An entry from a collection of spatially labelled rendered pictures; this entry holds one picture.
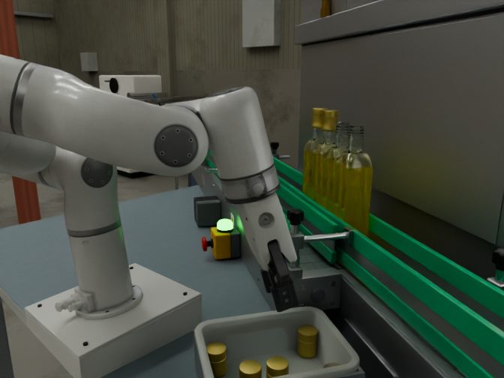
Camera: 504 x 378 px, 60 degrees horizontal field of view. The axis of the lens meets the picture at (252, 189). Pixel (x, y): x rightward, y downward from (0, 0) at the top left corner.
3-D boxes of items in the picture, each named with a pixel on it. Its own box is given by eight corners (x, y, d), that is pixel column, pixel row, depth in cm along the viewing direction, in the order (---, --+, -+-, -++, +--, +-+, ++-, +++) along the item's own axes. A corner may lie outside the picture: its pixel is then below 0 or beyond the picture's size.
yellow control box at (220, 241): (240, 259, 118) (240, 233, 116) (213, 262, 116) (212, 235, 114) (235, 249, 124) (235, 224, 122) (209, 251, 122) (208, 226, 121)
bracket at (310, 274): (341, 310, 80) (343, 274, 78) (292, 316, 78) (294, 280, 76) (333, 300, 83) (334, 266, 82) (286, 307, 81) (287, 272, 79)
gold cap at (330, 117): (340, 131, 93) (341, 110, 92) (324, 131, 92) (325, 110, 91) (334, 129, 96) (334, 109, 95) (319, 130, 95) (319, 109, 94)
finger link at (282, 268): (287, 261, 52) (291, 288, 56) (266, 218, 58) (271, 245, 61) (278, 265, 52) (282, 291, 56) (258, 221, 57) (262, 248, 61)
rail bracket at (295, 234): (352, 273, 79) (356, 208, 76) (263, 284, 75) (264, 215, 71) (344, 266, 82) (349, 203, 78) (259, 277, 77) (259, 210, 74)
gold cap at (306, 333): (319, 348, 76) (319, 325, 75) (315, 360, 73) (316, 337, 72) (298, 344, 77) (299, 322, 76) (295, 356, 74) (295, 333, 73)
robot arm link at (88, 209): (85, 241, 73) (66, 148, 69) (52, 228, 82) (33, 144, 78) (134, 224, 80) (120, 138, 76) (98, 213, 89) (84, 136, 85)
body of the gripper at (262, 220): (288, 183, 53) (307, 262, 56) (266, 166, 63) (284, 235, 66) (229, 202, 52) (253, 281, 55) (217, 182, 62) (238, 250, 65)
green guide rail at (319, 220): (336, 264, 83) (338, 224, 81) (331, 265, 82) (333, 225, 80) (202, 139, 246) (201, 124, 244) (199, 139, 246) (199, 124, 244)
